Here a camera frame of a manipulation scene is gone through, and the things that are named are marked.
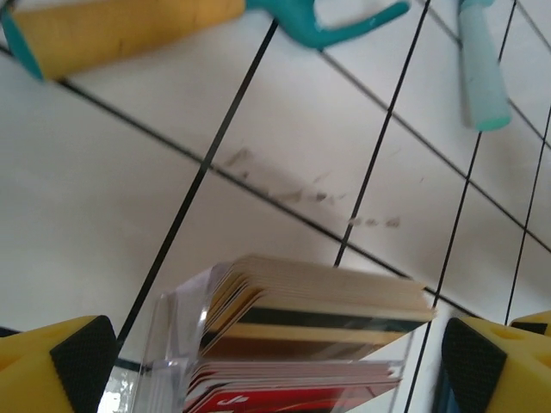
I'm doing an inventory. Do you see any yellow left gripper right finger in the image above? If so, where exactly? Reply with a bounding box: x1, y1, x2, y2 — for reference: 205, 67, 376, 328
434, 310, 551, 413

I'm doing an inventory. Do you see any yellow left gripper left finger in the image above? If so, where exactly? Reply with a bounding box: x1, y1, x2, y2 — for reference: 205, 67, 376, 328
0, 315, 118, 413

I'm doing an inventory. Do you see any gold card stack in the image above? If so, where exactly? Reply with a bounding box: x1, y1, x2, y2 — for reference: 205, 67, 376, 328
200, 254, 438, 361

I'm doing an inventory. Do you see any red card stack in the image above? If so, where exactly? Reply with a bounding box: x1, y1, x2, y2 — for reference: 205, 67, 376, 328
183, 360, 404, 413

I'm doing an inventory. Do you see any yellow roller with teal handle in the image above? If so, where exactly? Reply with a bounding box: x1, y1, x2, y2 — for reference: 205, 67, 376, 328
0, 0, 412, 83

